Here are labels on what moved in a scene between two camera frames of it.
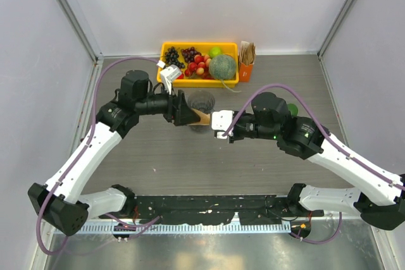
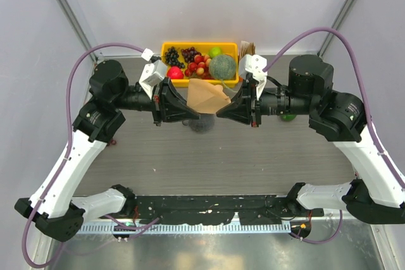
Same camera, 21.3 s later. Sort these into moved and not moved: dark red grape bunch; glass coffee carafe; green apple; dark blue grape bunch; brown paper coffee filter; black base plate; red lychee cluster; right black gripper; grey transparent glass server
Moved: brown paper coffee filter; right black gripper; glass coffee carafe
Not moved: dark blue grape bunch; black base plate; grey transparent glass server; red lychee cluster; dark red grape bunch; green apple
